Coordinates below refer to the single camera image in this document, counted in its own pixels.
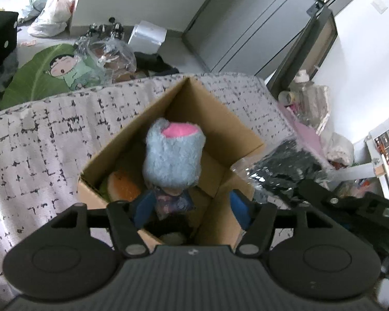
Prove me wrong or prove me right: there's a white red plastic bag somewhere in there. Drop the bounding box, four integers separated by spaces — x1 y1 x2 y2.
27 0 77 38

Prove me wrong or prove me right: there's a green leaf cartoon cushion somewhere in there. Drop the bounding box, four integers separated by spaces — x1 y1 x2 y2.
0 43 108 111

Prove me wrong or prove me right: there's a white desk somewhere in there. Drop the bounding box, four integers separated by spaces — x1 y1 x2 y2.
330 126 389 202

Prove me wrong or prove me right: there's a grey pink plush toy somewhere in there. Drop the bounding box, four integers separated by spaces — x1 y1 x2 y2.
142 117 207 216

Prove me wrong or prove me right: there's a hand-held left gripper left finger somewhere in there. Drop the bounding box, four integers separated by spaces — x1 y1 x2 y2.
50 189 157 259

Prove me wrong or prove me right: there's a cardboard box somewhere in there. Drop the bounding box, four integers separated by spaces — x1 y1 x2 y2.
77 76 267 255

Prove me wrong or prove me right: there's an orange burger plush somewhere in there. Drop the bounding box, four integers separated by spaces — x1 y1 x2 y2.
99 170 142 205

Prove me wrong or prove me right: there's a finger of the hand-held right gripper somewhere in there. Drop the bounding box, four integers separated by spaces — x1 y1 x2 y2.
296 178 389 227

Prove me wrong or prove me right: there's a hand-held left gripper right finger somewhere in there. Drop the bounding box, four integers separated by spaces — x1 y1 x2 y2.
230 190 337 257

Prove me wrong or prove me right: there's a black dice stool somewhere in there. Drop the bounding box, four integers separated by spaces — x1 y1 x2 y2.
0 11 20 76

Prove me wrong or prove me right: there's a black framed folding table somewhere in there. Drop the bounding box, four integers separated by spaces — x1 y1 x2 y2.
266 6 340 95

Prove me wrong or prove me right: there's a grey door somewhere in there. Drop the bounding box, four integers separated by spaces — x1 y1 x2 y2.
181 0 389 76

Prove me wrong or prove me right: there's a black fabric item white label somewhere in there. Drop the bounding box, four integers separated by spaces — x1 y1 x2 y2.
146 215 195 243

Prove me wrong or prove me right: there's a white soft pad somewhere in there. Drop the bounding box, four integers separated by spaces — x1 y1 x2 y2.
162 232 186 246

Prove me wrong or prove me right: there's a dark clothes pile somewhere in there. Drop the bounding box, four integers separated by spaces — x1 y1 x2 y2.
134 51 181 76

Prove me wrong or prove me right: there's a white wall switch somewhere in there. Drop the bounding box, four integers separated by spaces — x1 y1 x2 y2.
371 0 389 14

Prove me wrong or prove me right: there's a crumpled clear plastic bag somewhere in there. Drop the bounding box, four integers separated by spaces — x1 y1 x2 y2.
75 35 137 84

